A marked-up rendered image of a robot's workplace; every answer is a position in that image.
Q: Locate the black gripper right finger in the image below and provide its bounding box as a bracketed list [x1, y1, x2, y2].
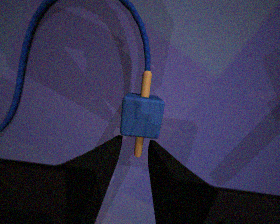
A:
[148, 140, 280, 224]

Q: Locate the blue block with wooden stick through it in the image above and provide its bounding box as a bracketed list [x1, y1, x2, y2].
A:
[120, 93, 165, 139]

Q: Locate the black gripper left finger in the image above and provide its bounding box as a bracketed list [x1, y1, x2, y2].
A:
[0, 135, 123, 224]

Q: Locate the blue cord with wooden stick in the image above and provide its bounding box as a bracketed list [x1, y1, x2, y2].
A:
[0, 0, 152, 157]

